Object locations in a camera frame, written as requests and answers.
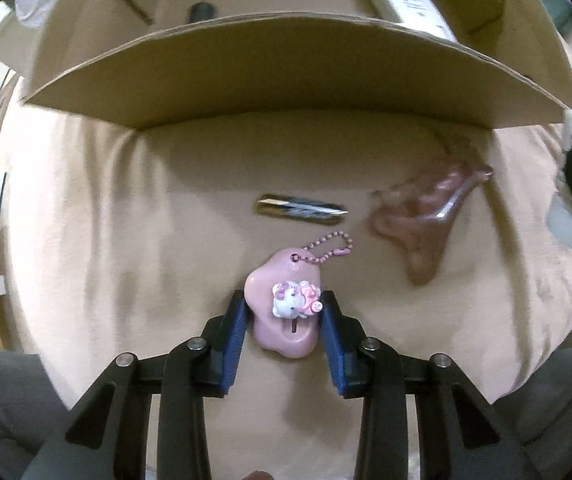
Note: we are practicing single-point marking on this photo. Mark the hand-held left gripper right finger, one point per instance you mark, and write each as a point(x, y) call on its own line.
point(333, 345)

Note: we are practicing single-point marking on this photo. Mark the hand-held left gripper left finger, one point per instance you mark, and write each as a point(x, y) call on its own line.
point(233, 345)

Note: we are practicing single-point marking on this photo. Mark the white rectangular box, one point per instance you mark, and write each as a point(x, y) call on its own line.
point(405, 0)

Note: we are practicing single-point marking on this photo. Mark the brown cardboard box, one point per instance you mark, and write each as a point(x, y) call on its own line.
point(266, 70)

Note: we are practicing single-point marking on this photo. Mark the gold black battery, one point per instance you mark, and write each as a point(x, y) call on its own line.
point(301, 208)

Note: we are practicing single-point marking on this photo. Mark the pink transparent high-heel shoe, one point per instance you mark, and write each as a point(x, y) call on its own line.
point(415, 220)

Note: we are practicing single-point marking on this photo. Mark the person's grey pants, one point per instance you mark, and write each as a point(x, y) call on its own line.
point(1, 410)

